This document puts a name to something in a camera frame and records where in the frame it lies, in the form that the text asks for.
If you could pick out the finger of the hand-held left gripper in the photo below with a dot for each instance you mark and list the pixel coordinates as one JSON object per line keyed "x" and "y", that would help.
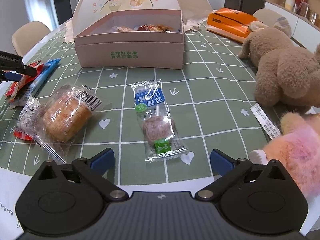
{"x": 10, "y": 76}
{"x": 30, "y": 70}

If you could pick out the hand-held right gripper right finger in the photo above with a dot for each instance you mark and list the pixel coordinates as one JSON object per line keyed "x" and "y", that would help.
{"x": 221, "y": 161}

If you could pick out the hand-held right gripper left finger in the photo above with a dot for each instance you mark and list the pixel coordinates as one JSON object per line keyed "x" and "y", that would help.
{"x": 101, "y": 159}

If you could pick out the red meat snack packet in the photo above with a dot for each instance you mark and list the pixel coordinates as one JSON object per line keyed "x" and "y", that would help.
{"x": 22, "y": 87}

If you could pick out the white silver snack packet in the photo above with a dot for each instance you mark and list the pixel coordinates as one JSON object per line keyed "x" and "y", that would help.
{"x": 28, "y": 112}

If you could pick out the round bread clear packet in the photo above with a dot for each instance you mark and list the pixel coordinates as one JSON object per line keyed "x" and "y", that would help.
{"x": 65, "y": 117}

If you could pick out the red cartoon snack packet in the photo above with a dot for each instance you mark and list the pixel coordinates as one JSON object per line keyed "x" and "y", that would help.
{"x": 22, "y": 136}

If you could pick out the purple lollipop packet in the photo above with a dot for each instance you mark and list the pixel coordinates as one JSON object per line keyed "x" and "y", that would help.
{"x": 157, "y": 130}

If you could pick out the pink cardboard box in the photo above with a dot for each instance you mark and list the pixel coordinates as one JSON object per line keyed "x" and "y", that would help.
{"x": 125, "y": 55}

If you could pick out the beige chair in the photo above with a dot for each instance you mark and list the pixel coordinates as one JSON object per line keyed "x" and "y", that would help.
{"x": 30, "y": 35}
{"x": 267, "y": 13}

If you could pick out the white plush toy label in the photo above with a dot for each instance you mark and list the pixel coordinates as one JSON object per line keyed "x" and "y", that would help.
{"x": 265, "y": 121}

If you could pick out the dark door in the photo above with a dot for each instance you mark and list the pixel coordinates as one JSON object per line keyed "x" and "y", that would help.
{"x": 62, "y": 2}

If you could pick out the pink plush toy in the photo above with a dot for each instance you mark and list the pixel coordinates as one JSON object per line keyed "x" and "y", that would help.
{"x": 300, "y": 150}

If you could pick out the white paper sheet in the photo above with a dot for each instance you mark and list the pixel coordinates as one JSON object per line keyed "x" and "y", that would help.
{"x": 10, "y": 192}

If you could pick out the brown plush dog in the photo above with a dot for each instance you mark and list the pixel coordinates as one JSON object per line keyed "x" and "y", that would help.
{"x": 287, "y": 67}

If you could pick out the orange tissue pack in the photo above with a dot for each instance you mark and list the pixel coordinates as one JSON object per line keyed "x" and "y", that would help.
{"x": 230, "y": 21}

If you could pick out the glass jar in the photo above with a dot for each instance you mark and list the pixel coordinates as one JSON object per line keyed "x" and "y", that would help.
{"x": 303, "y": 8}

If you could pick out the yellow bottle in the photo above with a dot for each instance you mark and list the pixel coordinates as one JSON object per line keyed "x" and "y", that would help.
{"x": 290, "y": 0}

